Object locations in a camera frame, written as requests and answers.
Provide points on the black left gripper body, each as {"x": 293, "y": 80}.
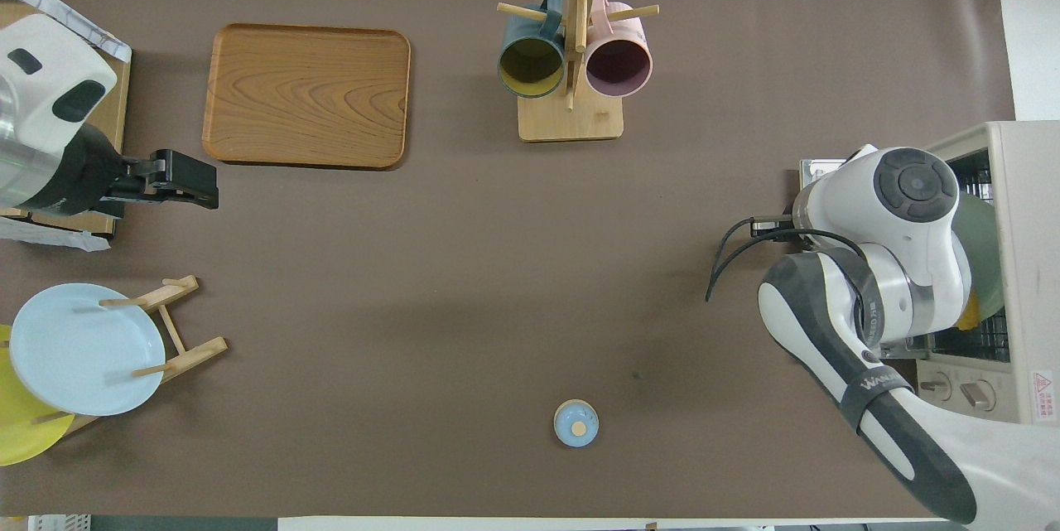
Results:
{"x": 79, "y": 171}

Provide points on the yellow corn cob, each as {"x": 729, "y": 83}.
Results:
{"x": 969, "y": 311}

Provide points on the pale green plate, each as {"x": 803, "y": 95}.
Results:
{"x": 985, "y": 258}

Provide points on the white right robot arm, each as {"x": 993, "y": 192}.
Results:
{"x": 911, "y": 183}

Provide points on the beige oven knob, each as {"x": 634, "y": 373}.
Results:
{"x": 936, "y": 386}
{"x": 978, "y": 393}

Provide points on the beige toaster oven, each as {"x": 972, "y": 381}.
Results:
{"x": 1035, "y": 266}

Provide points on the light wooden shelf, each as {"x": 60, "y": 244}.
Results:
{"x": 118, "y": 108}

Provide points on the white checked cloth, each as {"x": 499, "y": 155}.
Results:
{"x": 91, "y": 30}

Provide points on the brown wooden tray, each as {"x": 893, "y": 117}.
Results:
{"x": 306, "y": 96}

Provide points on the light blue plate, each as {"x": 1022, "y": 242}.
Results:
{"x": 74, "y": 349}

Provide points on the wooden plate rack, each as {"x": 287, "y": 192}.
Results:
{"x": 195, "y": 353}

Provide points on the yellow plate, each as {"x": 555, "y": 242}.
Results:
{"x": 21, "y": 432}

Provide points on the brown table mat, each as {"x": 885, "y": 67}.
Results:
{"x": 497, "y": 266}

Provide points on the dark blue mug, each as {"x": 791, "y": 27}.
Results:
{"x": 530, "y": 67}

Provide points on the wooden mug tree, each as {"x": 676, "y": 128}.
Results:
{"x": 571, "y": 121}

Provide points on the pink mug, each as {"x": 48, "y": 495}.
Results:
{"x": 619, "y": 67}

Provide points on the small blue round bell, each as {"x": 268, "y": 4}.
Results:
{"x": 575, "y": 423}

